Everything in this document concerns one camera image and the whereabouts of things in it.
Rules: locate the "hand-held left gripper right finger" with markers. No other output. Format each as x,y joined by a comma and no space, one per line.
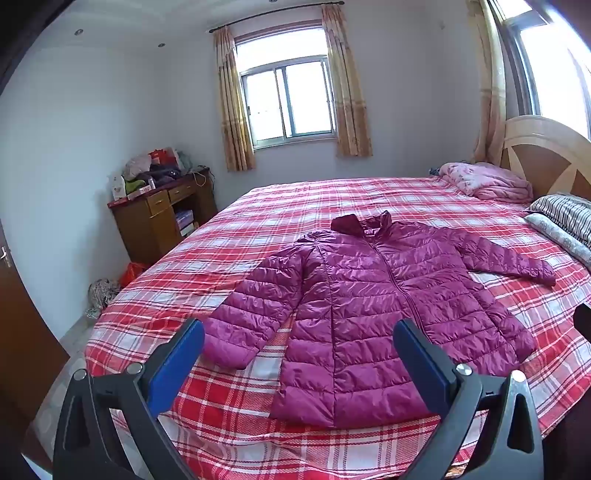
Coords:
422,364

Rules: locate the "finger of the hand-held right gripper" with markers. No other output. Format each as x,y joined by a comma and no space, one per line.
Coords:
585,323

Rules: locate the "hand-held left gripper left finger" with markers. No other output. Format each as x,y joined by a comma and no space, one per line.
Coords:
178,364

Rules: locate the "magenta puffer jacket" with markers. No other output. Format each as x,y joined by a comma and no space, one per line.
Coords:
360,300

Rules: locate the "dark purple clothes pile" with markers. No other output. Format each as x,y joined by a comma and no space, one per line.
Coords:
159,175

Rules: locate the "grey floral pillow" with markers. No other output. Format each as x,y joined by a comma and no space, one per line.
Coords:
561,237

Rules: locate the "red plastic bag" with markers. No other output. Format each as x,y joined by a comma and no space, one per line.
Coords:
134,273

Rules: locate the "grey patterned bag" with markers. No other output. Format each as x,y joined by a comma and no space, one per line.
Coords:
102,295

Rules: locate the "striped pillow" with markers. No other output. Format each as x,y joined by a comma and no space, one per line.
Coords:
565,210

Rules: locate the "brown wooden desk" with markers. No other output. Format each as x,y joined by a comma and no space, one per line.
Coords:
143,226

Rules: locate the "boxes inside desk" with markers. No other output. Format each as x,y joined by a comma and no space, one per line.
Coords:
186,221

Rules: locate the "brown wooden door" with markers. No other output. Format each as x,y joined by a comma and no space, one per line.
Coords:
23,332

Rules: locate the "pink floral quilt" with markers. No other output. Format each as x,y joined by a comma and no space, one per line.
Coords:
489,182

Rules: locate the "beige wooden headboard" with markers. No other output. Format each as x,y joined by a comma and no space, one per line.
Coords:
545,152

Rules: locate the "pink flat box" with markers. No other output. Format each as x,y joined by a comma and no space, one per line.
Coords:
141,193

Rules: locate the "bed with red plaid sheet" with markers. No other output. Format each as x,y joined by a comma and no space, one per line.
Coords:
277,217

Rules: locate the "green cloth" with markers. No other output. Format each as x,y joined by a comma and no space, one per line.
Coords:
134,186

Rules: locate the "white carton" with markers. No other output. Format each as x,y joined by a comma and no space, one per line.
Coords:
118,188

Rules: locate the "pale pink cloth bundle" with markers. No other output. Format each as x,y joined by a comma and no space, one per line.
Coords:
136,166

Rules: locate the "light blue bag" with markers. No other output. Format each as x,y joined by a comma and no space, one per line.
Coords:
185,159

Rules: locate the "red gift bag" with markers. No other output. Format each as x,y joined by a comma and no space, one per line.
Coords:
161,157

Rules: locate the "beige side window curtain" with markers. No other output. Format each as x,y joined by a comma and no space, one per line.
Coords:
491,92

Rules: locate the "beige patterned curtain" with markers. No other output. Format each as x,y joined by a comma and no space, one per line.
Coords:
348,87
233,106

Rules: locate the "large side window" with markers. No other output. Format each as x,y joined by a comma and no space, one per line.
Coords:
549,60

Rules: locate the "sliding window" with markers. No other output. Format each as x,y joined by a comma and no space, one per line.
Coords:
286,97

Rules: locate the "black curtain rod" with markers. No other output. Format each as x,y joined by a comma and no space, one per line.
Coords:
277,16

